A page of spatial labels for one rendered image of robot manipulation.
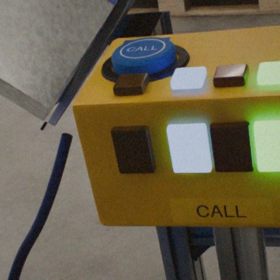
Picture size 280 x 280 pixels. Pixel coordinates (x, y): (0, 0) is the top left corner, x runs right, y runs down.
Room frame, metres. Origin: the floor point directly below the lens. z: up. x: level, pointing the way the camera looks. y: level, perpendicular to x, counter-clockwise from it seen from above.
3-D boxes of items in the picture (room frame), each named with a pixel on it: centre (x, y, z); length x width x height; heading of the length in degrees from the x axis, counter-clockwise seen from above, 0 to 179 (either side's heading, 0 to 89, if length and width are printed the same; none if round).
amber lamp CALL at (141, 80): (0.36, 0.00, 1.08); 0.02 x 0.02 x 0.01; 72
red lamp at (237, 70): (0.35, -0.05, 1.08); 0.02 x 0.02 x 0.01; 72
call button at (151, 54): (0.40, -0.01, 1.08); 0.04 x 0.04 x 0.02
